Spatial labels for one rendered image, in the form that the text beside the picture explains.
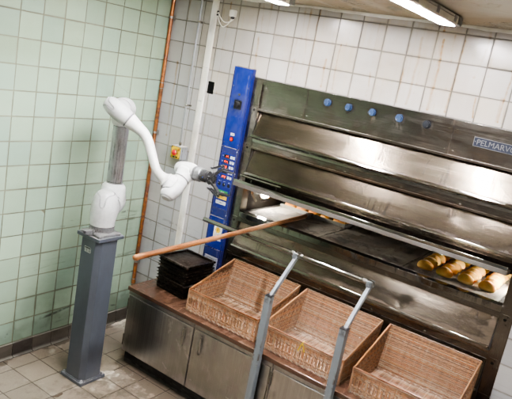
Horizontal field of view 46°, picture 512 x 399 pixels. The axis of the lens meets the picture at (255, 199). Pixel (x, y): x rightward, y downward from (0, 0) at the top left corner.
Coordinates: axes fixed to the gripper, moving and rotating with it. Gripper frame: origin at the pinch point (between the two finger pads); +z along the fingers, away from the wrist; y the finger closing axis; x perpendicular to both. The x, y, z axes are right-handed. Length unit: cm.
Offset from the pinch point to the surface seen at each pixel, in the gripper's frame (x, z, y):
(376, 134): -57, 59, -43
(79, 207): 9, -117, 47
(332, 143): -56, 33, -31
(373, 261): -55, 77, 32
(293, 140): -54, 5, -27
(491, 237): -55, 138, -4
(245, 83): -52, -38, -56
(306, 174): -56, 19, -8
